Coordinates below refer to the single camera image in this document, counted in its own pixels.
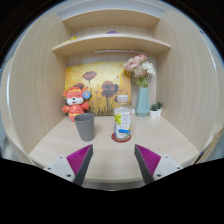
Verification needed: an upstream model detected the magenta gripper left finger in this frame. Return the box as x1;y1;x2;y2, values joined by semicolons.
66;144;93;186

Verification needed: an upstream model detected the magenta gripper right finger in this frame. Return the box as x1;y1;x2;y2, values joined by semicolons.
134;144;161;184

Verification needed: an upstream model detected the clear plastic water bottle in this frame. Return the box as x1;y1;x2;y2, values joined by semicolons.
114;95;131;141

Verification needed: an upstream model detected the red round coaster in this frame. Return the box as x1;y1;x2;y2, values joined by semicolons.
111;133;131;143

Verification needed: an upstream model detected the grey plastic cup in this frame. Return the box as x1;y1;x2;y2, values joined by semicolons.
74;113;94;141

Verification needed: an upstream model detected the small potted plant left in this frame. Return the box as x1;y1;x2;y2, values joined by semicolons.
149;103;158;119

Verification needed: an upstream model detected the small potted plant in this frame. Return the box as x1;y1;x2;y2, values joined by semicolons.
149;103;158;119
157;102;163;117

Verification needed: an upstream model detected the teal ceramic vase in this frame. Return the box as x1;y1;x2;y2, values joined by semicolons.
135;87;150;117

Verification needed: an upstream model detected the small potted plant right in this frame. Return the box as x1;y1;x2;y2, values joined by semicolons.
157;102;163;117

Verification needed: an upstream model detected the red fox plush toy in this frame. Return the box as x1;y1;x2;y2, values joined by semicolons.
62;87;91;121

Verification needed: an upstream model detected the yellow poppy flower painting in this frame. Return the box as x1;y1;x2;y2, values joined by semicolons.
65;61;131;116

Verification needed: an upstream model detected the pink white flower bouquet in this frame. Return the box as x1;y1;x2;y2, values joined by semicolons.
123;54;156;88

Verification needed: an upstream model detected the wooden desk hutch shelf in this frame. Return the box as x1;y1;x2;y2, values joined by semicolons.
0;8;224;182

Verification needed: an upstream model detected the yellow object on shelf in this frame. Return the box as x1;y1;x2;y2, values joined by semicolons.
64;36;77;42

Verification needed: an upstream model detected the purple round number sticker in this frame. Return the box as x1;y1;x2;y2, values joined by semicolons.
106;31;119;34

